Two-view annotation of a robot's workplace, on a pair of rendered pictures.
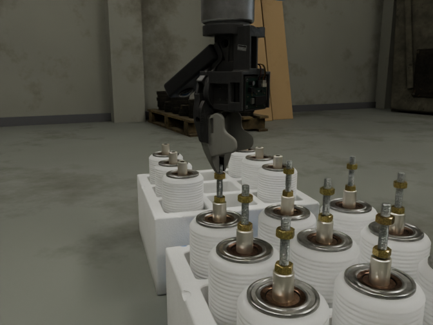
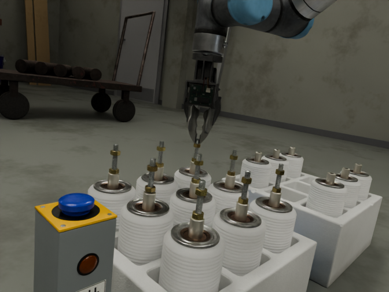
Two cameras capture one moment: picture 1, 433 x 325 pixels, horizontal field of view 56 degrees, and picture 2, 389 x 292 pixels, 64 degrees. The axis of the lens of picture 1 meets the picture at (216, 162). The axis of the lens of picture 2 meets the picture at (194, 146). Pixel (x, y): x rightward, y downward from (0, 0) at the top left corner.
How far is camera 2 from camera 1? 0.70 m
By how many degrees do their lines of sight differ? 57
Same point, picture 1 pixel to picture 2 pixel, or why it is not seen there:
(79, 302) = not seen: hidden behind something
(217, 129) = (190, 114)
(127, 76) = not seen: outside the picture
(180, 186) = (245, 165)
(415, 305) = (131, 218)
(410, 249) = (219, 225)
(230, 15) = (194, 48)
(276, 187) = (312, 196)
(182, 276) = not seen: hidden behind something
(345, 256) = (179, 203)
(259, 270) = (142, 184)
